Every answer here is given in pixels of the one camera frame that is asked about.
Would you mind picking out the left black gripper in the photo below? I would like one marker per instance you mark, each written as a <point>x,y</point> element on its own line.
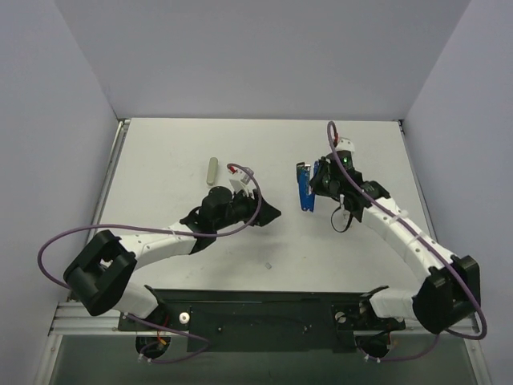
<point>253,210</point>

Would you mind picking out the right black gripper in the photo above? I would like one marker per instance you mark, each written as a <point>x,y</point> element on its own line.
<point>317,181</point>

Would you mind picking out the blue stapler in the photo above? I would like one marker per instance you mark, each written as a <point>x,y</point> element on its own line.
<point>304,174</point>

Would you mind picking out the beige stapler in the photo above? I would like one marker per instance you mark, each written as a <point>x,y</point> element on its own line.
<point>212,170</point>

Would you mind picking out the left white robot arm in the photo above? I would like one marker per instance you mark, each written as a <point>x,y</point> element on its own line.
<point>100,276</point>

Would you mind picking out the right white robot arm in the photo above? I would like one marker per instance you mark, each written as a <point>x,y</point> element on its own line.
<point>449,287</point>

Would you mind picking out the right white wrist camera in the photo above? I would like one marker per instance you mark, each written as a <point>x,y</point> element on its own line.
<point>343,144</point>

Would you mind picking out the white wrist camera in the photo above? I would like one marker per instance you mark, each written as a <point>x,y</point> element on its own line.
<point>239,179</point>
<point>343,144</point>

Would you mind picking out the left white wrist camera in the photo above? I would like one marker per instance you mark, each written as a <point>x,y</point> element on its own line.
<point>239,179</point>

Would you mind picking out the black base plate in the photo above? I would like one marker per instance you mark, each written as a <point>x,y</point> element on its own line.
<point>273,321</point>

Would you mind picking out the aluminium rail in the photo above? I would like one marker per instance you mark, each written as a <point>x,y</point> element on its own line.
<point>72,318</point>

